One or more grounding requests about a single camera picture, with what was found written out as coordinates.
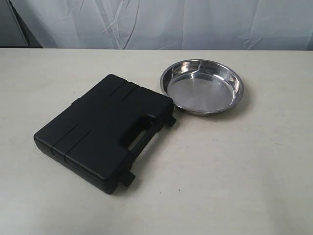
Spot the black plastic tool case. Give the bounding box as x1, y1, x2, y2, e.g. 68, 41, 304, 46
34, 74, 176, 194

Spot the round stainless steel tray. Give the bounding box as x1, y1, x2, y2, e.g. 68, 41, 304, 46
160, 59, 245, 117

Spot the white backdrop curtain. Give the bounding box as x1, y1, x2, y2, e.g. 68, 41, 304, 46
12, 0, 313, 50

